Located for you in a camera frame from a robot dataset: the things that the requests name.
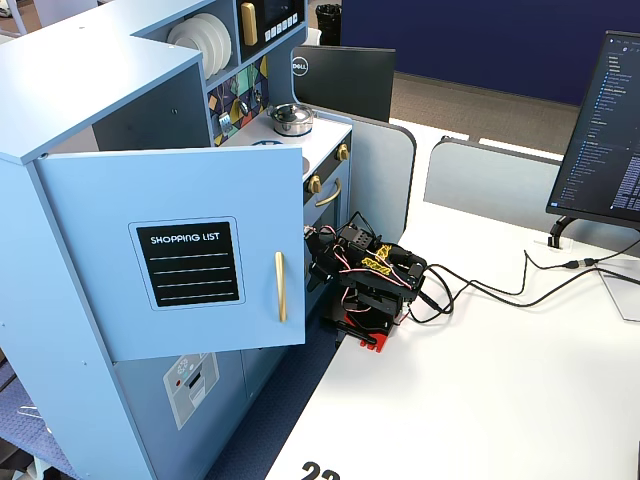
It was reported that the gold cabinet door handle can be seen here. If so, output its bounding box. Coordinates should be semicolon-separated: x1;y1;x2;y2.
274;251;289;324

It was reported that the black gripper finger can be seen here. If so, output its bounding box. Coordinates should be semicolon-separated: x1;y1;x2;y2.
306;263;329;297

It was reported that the steel pot lid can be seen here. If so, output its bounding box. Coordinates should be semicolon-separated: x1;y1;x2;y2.
267;102;315;124

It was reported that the black USB cable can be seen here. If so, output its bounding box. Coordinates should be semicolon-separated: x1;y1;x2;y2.
424;243;640;321

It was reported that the black power cable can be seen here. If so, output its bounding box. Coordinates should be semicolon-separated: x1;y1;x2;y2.
417;267;640;324

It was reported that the black trash bin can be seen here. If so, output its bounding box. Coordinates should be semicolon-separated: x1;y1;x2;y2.
315;3;343;47

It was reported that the red and black arm base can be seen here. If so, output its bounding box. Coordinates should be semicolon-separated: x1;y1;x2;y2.
319;299;401;355

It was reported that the light blue toy kitchen cabinet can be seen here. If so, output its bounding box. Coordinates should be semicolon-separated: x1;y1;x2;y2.
0;0;354;480

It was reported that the white plate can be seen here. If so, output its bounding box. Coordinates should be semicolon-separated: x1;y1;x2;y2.
166;18;207;55
199;11;234;71
187;14;224;76

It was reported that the stainless steel toy pot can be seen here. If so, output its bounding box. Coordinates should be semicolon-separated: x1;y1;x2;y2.
267;102;318;138

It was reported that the gray rounded desk divider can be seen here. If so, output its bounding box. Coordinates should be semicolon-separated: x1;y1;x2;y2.
312;109;418;242
423;136;565;235

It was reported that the gold oven handle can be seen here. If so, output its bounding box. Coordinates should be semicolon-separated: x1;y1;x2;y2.
314;178;344;208

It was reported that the black monitor showing code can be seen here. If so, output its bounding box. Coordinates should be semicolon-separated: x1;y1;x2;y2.
545;30;640;232

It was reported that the gold microwave handle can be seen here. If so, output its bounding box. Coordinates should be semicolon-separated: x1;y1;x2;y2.
240;2;259;47

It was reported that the blue cabinet door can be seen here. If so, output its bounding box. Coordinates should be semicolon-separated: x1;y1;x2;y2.
34;144;307;364

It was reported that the black shopping list chalkboard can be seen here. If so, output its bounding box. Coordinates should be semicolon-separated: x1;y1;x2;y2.
128;215;247;312

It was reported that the black Dell monitor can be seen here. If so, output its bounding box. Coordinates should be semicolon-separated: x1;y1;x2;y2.
291;44;397;124

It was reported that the black toy microwave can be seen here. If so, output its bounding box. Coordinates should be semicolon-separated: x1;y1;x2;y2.
238;0;307;62

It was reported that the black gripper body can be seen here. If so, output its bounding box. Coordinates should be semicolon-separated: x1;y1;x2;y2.
302;224;346;284

